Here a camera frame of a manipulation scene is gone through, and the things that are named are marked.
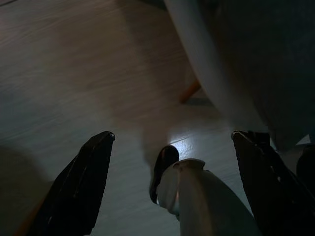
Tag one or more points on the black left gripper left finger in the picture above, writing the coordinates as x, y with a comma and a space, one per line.
73, 186

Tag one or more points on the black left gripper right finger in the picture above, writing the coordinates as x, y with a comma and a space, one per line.
270, 191

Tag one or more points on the white shell chair wooden legs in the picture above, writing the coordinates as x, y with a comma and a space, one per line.
197, 49

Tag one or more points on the silver robot leg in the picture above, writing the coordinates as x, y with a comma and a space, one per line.
201, 196

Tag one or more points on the black robot foot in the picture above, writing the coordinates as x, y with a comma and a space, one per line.
165, 159

